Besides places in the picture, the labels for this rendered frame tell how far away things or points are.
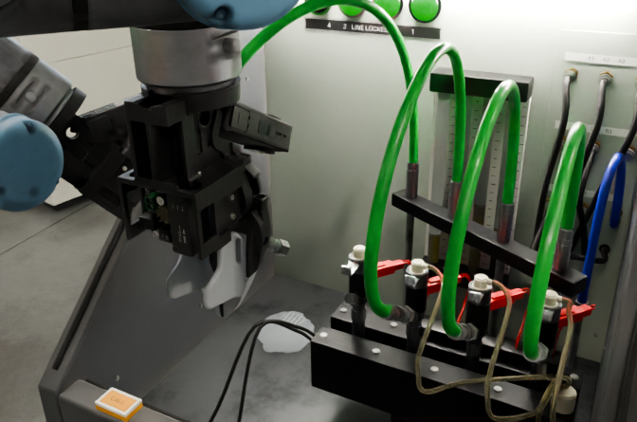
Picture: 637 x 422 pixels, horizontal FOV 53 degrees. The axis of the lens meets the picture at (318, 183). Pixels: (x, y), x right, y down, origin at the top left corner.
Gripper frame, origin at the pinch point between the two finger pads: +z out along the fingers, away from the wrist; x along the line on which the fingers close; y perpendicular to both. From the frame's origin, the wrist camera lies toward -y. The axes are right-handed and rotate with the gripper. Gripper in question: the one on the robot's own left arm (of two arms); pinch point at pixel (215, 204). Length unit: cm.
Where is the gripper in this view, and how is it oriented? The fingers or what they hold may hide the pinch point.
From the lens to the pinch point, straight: 76.0
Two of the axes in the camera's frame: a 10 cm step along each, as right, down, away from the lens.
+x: 4.4, 1.5, -8.9
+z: 7.0, 5.7, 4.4
